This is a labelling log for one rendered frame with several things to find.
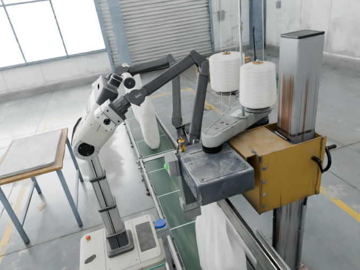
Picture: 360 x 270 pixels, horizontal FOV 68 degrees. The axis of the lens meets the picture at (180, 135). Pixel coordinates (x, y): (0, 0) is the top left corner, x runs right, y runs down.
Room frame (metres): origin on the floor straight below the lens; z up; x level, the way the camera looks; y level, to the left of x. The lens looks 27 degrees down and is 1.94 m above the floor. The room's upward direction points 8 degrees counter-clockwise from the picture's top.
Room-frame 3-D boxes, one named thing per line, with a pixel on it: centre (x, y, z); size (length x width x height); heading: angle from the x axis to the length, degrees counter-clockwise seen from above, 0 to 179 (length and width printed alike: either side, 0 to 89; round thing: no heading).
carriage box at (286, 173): (1.06, -0.44, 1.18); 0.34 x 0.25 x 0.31; 104
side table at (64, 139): (2.48, 1.50, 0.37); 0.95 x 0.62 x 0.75; 14
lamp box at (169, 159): (1.02, 0.05, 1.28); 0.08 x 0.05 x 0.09; 14
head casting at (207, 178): (0.94, -0.11, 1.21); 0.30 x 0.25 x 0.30; 14
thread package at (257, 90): (1.00, -0.33, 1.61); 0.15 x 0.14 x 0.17; 14
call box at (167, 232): (1.12, 0.18, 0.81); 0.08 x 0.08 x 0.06; 14
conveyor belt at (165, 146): (3.74, 0.53, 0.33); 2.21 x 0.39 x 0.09; 14
